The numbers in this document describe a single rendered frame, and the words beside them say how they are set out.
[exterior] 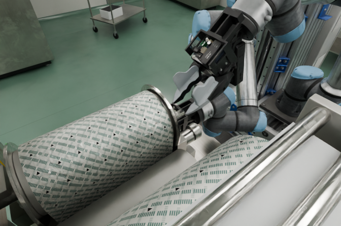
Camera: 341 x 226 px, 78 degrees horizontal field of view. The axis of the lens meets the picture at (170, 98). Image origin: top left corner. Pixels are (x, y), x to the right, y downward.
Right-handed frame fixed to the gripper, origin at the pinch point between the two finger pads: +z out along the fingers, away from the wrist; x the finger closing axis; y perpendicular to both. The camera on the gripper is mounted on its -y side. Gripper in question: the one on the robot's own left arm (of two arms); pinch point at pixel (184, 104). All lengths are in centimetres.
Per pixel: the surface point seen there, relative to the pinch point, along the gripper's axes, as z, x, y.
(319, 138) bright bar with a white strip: -6.9, 23.4, 14.7
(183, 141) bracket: 6.5, 4.0, -2.8
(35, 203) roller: 23.3, 3.5, 19.6
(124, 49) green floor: 10, -253, -157
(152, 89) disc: 1.3, -3.2, 7.7
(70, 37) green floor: 51, -344, -122
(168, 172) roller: 10.7, 9.2, 4.7
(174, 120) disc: 3.1, 3.9, 5.6
